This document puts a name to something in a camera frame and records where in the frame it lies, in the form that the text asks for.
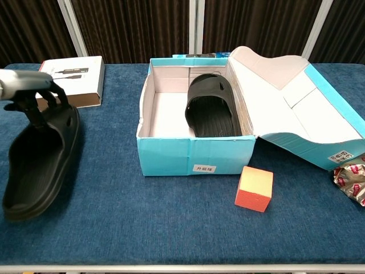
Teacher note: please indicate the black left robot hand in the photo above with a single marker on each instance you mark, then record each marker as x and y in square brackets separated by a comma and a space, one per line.
[25, 82]

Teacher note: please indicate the grey metal frame post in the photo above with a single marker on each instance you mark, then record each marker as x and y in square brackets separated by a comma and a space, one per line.
[196, 25]
[73, 28]
[318, 28]

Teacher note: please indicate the crumpled gold red snack packet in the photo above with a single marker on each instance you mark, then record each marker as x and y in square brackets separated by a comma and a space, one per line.
[352, 182]

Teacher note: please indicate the light blue cardboard shoe box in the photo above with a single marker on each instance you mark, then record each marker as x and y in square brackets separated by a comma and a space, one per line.
[165, 157]

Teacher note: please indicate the blue and black flat pack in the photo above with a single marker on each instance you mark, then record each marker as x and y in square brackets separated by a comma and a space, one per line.
[199, 55]

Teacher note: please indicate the orange and yellow cube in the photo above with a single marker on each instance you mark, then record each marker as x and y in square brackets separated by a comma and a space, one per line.
[253, 191]

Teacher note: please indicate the blue table cloth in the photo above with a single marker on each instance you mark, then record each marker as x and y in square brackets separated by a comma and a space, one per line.
[171, 222]

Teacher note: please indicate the black rubber slipper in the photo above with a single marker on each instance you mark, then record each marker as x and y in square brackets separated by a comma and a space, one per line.
[214, 114]
[37, 177]

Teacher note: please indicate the grey metal table rail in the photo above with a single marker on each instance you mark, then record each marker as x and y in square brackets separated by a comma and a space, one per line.
[182, 269]

